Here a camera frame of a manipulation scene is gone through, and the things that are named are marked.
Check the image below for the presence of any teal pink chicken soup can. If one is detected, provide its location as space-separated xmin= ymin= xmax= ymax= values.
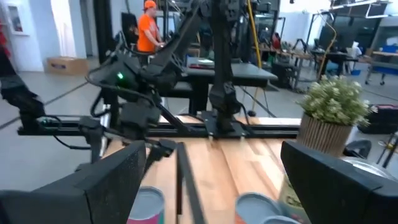
xmin=126 ymin=185 xmax=165 ymax=224

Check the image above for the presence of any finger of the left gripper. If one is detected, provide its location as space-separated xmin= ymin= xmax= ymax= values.
xmin=78 ymin=117 xmax=105 ymax=164
xmin=144 ymin=139 xmax=178 ymax=170

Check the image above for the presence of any white framed wall picture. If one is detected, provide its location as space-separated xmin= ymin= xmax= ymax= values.
xmin=6 ymin=3 xmax=25 ymax=34

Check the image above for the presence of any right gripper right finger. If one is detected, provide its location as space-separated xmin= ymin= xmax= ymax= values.
xmin=279 ymin=140 xmax=398 ymax=224

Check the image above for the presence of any black case with red trim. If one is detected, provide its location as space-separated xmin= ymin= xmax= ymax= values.
xmin=357 ymin=104 xmax=398 ymax=135

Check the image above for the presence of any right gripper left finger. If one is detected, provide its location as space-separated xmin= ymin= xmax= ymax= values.
xmin=0 ymin=139 xmax=149 ymax=224

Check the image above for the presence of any blue cherries can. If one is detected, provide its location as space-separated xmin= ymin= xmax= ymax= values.
xmin=277 ymin=156 xmax=397 ymax=224

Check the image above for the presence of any orange circle pattern can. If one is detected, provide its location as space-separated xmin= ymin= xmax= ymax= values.
xmin=234 ymin=192 xmax=285 ymax=224

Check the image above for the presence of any person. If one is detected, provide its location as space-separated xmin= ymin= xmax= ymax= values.
xmin=136 ymin=0 xmax=166 ymax=54

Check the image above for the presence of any black aluminium table frame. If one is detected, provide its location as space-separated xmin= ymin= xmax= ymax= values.
xmin=17 ymin=114 xmax=301 ymax=139

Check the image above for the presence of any brown cardboard box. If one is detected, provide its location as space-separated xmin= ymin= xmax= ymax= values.
xmin=45 ymin=56 xmax=90 ymax=76

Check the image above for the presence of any red-edged black tablet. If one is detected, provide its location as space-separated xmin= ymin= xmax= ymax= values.
xmin=185 ymin=57 xmax=216 ymax=70

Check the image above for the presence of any dark grey desk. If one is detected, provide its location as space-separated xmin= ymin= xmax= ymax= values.
xmin=167 ymin=60 xmax=280 ymax=116

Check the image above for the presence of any green potted plant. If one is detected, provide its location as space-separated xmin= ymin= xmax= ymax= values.
xmin=295 ymin=74 xmax=377 ymax=157

